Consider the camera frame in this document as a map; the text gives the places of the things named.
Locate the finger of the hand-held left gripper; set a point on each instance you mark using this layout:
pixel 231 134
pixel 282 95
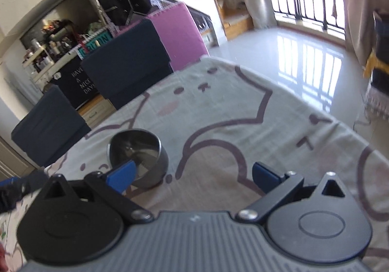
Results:
pixel 10 191

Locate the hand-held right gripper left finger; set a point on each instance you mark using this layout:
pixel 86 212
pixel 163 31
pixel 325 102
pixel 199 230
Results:
pixel 121 177

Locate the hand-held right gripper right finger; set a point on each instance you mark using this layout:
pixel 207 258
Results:
pixel 266 180

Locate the round metal bowl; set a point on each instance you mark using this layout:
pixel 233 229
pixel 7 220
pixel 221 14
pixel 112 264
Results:
pixel 146 153

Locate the cartoon printed tablecloth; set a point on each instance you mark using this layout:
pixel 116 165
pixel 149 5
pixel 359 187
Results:
pixel 231 126

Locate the dark fabric chair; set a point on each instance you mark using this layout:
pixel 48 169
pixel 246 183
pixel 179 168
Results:
pixel 48 126
pixel 127 65

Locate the black lettered board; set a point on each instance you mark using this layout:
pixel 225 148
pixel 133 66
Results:
pixel 76 83

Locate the white cosmetics organizer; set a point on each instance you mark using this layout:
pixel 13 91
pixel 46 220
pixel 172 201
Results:
pixel 39 62

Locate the teal sign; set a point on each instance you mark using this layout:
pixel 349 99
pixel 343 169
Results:
pixel 97 42

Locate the pink chair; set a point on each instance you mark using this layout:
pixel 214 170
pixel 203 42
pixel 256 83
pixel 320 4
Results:
pixel 179 34

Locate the dark cosmetics shelf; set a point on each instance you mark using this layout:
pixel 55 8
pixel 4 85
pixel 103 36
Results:
pixel 60 31

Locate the dark bag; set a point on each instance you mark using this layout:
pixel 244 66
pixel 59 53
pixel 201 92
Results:
pixel 380 62

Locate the wooden staircase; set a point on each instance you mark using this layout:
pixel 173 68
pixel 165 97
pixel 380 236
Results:
pixel 231 16

